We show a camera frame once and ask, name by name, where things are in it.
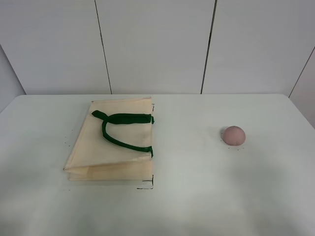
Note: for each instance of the pink peach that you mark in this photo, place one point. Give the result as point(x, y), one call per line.
point(234, 136)

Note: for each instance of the white linen bag green handles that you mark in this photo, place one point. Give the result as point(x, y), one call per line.
point(115, 142)

